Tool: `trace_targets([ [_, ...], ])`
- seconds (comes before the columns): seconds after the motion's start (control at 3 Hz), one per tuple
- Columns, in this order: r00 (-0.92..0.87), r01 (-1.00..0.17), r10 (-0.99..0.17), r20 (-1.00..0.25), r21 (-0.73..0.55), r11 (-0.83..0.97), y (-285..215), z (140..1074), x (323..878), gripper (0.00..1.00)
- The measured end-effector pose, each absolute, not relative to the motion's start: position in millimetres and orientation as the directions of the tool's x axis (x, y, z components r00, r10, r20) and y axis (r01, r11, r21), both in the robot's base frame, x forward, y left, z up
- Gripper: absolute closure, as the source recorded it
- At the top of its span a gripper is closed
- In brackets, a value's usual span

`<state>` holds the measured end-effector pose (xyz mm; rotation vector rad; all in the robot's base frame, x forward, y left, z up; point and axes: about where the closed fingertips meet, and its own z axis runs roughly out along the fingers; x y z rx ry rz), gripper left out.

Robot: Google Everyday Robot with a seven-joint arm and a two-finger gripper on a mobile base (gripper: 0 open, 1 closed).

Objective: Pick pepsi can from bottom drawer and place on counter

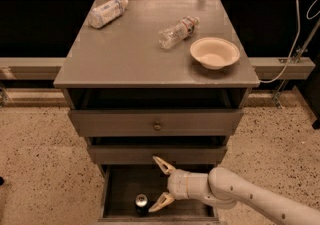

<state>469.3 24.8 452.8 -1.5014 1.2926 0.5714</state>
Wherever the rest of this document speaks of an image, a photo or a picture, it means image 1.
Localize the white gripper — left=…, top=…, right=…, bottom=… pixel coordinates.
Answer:
left=149, top=156, right=211, bottom=213

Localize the blue pepsi can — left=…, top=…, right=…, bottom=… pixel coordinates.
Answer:
left=134, top=194, right=150, bottom=216

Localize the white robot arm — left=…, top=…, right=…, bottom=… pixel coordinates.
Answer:
left=149, top=156, right=320, bottom=225

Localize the bottom grey open drawer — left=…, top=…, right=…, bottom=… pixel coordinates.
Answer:
left=95, top=165, right=227, bottom=225

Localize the middle grey drawer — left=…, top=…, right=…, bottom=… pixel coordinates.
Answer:
left=87, top=145, right=227, bottom=165

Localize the top grey drawer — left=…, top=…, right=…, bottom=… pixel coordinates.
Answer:
left=69, top=109, right=243, bottom=137

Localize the grey wooden drawer cabinet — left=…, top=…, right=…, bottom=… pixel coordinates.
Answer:
left=53, top=0, right=261, bottom=225

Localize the white paper bowl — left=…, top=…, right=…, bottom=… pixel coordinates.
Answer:
left=190, top=37, right=240, bottom=70

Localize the clear plastic water bottle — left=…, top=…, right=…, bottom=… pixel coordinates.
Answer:
left=158, top=16, right=200, bottom=49

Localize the white labelled plastic bottle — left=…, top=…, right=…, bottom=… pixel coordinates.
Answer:
left=88, top=0, right=129, bottom=29

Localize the white cable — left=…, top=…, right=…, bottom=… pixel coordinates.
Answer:
left=259, top=0, right=301, bottom=85

